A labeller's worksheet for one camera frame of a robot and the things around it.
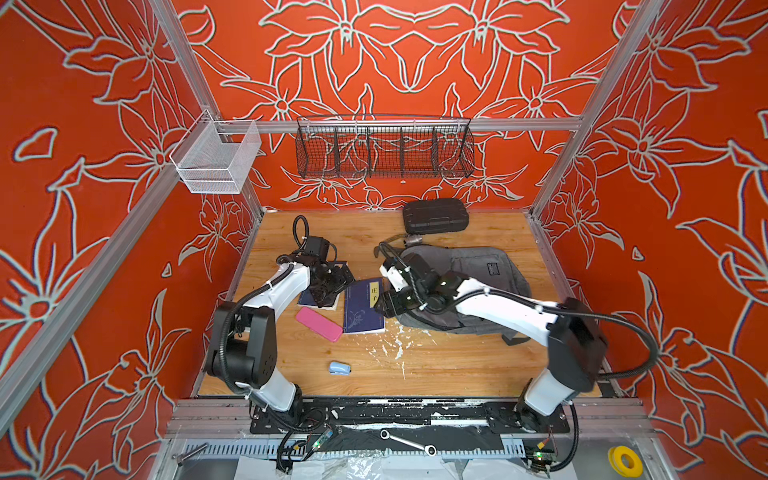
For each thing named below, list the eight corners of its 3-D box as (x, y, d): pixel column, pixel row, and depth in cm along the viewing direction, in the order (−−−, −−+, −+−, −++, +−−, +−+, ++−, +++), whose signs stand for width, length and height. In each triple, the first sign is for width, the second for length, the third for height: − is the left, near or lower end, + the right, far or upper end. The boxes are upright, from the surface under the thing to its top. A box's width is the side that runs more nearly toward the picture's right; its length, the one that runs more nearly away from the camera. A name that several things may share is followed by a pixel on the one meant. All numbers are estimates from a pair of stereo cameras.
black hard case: (404, 237, 113) (405, 227, 108) (402, 206, 124) (403, 196, 119) (468, 237, 112) (472, 227, 108) (460, 206, 123) (463, 196, 119)
